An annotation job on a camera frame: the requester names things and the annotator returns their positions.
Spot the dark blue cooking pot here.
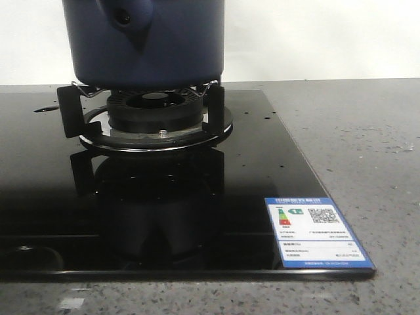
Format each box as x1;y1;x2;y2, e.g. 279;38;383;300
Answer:
63;0;225;89

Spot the black gas burner head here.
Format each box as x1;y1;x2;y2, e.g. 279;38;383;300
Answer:
106;89;203;133

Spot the blue energy label sticker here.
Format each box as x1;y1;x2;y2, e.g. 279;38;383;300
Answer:
264;197;374;269

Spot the black pan support grate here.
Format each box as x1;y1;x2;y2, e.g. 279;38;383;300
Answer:
57;81;233;153

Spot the black glass gas hob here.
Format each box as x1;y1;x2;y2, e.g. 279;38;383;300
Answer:
1;91;375;282

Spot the silver wire trivet ring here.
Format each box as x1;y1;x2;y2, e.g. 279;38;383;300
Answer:
70;79;220;99

